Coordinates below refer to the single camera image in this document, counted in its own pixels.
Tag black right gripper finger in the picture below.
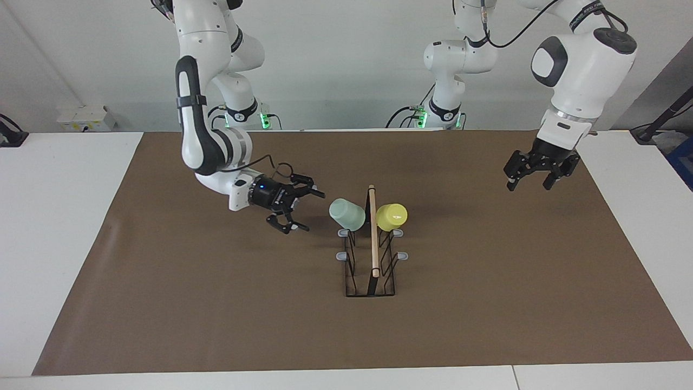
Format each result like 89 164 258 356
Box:
265 209 311 235
290 172 326 200

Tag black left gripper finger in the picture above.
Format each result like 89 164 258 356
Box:
504 150 535 192
542 156 581 191

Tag pale green plastic cup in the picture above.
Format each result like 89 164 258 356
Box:
329 198 367 231

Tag yellow plastic cup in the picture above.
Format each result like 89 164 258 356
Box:
376 203 409 232

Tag brown paper table mat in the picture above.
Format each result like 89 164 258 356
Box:
31 129 693 376

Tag black tripod stand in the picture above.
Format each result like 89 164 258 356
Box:
630 86 693 145

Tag blue box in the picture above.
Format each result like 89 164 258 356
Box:
666 135 693 191

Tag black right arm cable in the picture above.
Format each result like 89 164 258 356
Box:
217 154 296 183

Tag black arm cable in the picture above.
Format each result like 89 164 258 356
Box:
217 154 296 183
479 0 630 49

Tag black wire cup rack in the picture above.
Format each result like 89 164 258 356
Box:
336 184 409 297

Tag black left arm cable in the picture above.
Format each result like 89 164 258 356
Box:
479 0 630 49

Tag white wall socket box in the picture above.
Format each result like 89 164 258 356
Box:
57 105 117 133

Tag black clamp mount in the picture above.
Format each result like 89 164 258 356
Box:
0 114 29 148

